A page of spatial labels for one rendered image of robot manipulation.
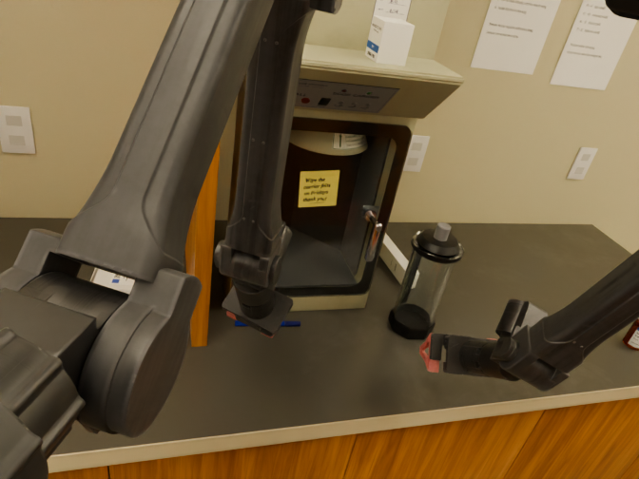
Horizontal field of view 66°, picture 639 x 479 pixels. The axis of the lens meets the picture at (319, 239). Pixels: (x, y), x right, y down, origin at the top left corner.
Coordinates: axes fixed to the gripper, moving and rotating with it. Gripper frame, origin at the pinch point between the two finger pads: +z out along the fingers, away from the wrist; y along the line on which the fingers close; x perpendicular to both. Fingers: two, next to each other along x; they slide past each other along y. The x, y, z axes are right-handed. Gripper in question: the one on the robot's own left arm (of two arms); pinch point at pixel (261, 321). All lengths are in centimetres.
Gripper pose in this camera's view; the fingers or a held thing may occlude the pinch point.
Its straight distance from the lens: 90.9
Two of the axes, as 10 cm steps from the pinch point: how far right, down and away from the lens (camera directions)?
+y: -8.9, -4.1, 2.0
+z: -0.3, 4.9, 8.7
